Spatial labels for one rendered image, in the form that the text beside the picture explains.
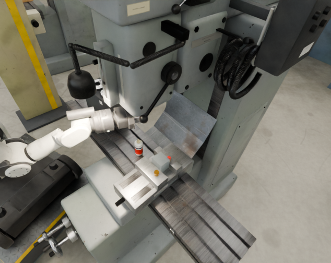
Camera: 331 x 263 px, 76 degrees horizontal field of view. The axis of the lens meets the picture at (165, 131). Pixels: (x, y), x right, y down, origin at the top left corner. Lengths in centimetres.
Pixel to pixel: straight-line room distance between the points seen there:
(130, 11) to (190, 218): 78
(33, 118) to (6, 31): 95
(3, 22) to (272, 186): 280
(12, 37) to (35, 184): 139
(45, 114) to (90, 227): 192
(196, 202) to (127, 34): 73
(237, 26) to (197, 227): 79
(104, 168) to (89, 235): 32
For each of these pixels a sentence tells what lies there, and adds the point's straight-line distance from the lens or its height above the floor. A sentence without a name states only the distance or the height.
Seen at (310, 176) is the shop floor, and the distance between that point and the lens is 269.
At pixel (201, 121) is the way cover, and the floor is 104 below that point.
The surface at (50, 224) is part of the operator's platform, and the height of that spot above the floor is 40.
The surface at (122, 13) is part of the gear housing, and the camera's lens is 51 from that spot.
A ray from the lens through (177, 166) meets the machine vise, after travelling 95.
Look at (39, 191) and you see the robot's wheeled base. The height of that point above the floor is 59.
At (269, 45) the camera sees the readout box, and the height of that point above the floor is 159.
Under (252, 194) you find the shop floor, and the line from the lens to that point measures 224.
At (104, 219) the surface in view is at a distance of 119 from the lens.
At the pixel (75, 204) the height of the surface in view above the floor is 73.
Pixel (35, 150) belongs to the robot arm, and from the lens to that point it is 91.
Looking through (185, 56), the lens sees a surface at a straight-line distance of 72.
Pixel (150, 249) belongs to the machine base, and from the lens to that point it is 167.
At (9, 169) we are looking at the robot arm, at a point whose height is 117.
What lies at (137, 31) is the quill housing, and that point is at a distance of 57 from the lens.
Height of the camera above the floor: 183
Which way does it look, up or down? 48 degrees down
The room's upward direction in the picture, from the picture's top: 5 degrees clockwise
